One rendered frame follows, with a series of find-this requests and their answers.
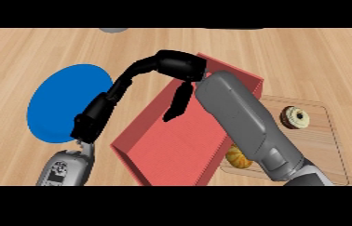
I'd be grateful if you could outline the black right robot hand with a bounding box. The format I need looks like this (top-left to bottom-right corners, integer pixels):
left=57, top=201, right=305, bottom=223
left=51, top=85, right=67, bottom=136
left=128, top=48, right=209, bottom=123

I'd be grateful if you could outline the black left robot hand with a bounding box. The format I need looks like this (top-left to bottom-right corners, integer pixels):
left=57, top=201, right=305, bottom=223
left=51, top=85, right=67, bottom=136
left=69, top=71, right=135, bottom=144

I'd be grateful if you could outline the red open box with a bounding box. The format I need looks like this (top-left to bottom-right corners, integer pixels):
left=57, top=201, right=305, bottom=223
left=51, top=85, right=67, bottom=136
left=109, top=52, right=265, bottom=187

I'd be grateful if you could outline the orange striped squash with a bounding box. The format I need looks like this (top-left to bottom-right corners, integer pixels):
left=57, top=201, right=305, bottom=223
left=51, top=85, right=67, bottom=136
left=225, top=143, right=255, bottom=169

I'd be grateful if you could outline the pale wooden cutting board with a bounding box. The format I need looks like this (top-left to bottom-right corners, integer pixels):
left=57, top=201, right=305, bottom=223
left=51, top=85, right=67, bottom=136
left=219, top=94, right=351, bottom=186

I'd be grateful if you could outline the blue round plate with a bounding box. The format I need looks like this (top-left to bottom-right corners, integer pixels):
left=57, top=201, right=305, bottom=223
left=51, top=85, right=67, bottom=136
left=27, top=63, right=114, bottom=144

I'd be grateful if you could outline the grey round object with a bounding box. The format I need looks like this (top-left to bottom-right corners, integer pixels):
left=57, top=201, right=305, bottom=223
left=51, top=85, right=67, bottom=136
left=98, top=27, right=129, bottom=34

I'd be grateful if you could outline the brown and cream donut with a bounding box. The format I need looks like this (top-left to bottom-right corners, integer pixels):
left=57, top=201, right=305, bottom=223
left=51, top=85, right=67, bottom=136
left=280, top=105, right=313, bottom=130

